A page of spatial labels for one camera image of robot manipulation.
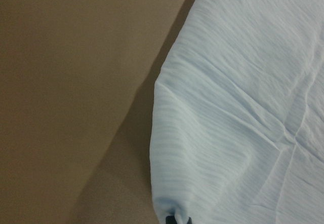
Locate light blue button-up shirt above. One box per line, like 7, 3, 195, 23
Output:
149, 0, 323, 223

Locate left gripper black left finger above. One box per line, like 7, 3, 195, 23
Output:
166, 215, 176, 224

